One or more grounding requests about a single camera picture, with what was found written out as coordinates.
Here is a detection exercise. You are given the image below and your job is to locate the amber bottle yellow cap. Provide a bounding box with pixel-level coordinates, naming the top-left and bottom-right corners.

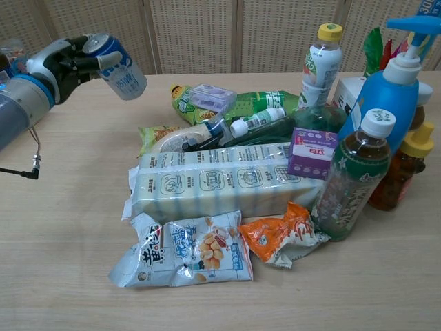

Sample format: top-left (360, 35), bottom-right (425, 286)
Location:
top-left (367, 121), bottom-right (436, 212)

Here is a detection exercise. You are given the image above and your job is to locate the blue pump detergent bottle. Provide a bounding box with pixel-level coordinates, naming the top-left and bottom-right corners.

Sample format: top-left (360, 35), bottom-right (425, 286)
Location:
top-left (336, 14), bottom-right (441, 153)

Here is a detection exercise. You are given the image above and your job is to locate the black cable with metal plug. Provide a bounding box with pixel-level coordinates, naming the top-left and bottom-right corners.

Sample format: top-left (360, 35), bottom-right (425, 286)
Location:
top-left (0, 124), bottom-right (45, 181)

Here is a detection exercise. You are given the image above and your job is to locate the green tea bottle white cap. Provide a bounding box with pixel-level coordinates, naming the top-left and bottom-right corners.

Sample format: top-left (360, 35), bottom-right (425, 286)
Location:
top-left (311, 108), bottom-right (396, 243)

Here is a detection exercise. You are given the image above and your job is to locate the clear bottle blue label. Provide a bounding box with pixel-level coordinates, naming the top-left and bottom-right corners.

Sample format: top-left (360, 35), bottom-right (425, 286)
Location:
top-left (202, 114), bottom-right (236, 146)

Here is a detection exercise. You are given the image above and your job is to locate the white blue peanut bag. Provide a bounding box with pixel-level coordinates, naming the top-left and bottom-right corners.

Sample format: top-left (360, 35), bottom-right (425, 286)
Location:
top-left (108, 210), bottom-right (255, 290)

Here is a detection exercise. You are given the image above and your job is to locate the green and pink feather toy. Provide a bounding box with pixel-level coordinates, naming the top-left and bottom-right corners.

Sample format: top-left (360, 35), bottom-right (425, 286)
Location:
top-left (362, 26), bottom-right (410, 79)

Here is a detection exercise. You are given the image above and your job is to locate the green soda bottle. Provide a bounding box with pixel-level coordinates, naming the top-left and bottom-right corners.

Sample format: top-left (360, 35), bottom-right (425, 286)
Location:
top-left (220, 90), bottom-right (301, 121)

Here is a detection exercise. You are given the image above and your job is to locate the blue chips tube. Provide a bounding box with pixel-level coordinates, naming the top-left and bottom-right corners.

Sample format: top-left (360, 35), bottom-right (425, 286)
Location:
top-left (414, 0), bottom-right (441, 17)

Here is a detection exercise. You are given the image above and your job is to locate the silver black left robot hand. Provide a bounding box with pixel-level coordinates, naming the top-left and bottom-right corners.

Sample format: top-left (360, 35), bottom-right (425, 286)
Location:
top-left (25, 32), bottom-right (123, 106)

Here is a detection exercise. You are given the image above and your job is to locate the white cardboard box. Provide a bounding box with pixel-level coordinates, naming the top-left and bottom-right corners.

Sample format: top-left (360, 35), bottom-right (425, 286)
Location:
top-left (331, 77), bottom-right (369, 115)

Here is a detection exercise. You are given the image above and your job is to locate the white and blue drink can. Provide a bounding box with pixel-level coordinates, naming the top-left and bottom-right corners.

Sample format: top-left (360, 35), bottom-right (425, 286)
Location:
top-left (82, 32), bottom-right (149, 102)

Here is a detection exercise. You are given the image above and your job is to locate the orange snack bag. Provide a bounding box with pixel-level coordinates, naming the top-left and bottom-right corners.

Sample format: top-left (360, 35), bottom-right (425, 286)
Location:
top-left (237, 201), bottom-right (331, 270)

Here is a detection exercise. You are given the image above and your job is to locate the green snack packet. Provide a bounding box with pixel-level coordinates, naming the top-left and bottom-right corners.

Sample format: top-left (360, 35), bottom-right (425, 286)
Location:
top-left (137, 124), bottom-right (187, 159)

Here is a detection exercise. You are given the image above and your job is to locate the woven folding screen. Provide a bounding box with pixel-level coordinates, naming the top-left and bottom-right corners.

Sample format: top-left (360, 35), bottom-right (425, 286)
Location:
top-left (0, 0), bottom-right (441, 75)

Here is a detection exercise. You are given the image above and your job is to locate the clear purple plastic box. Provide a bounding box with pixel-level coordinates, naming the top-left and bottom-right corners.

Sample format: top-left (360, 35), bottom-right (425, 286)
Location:
top-left (189, 82), bottom-right (238, 114)

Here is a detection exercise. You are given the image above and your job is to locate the white sponge multipack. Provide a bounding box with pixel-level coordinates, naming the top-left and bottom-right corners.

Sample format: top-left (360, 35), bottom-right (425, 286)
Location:
top-left (121, 141), bottom-right (327, 222)

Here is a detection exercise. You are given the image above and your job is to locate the small purple carton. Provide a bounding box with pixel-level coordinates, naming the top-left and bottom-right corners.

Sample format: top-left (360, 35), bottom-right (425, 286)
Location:
top-left (286, 126), bottom-right (339, 181)

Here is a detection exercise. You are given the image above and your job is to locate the white bottle yellow-green cap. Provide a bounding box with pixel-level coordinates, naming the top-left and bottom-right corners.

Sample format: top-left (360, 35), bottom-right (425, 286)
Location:
top-left (297, 23), bottom-right (345, 114)

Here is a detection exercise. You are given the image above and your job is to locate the small white bottle green label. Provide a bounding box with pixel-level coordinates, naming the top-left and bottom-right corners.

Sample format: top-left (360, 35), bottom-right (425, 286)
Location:
top-left (229, 107), bottom-right (288, 137)

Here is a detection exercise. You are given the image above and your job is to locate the brown bottle white cap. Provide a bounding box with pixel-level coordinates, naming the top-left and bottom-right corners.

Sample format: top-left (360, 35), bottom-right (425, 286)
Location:
top-left (407, 82), bottom-right (435, 131)

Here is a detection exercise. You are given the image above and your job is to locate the dark green plastic bottle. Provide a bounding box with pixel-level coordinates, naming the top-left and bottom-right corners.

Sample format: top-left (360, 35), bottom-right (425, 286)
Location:
top-left (220, 104), bottom-right (348, 150)

